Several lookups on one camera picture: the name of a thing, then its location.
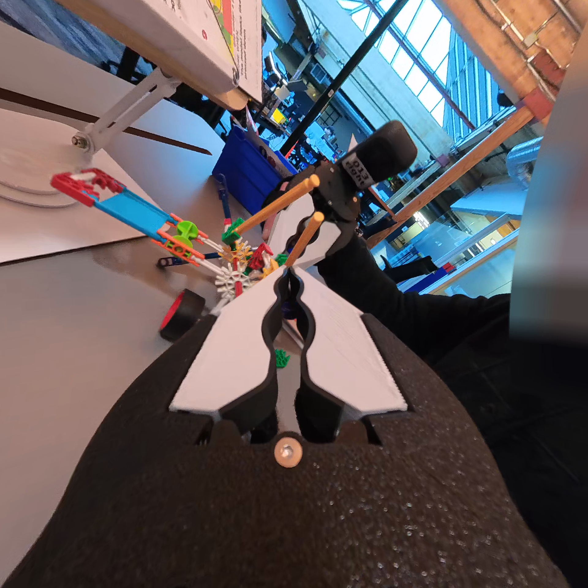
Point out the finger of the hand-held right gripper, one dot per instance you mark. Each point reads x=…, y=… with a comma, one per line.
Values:
x=280, y=234
x=324, y=241

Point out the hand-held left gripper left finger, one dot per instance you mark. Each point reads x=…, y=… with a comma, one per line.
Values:
x=225, y=363

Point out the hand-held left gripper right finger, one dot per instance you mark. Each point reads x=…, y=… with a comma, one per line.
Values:
x=353, y=363

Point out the yellow plastic rod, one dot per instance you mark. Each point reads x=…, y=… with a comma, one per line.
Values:
x=305, y=239
x=275, y=204

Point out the colourful construction toy plane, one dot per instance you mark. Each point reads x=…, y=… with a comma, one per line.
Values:
x=128, y=209

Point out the person's right forearm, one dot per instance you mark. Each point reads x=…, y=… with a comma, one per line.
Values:
x=390, y=303

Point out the green fan connector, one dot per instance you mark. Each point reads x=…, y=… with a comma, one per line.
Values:
x=282, y=359

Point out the blue plastic bin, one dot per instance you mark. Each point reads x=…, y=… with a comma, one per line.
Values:
x=243, y=170

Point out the black pole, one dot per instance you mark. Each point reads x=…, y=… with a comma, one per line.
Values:
x=349, y=69

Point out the yellow storage bin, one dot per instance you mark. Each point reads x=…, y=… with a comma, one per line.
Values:
x=277, y=116

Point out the printed instruction sheet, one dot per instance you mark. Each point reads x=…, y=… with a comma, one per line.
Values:
x=248, y=55

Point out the wooden and white book stand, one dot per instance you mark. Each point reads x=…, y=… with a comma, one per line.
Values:
x=138, y=99

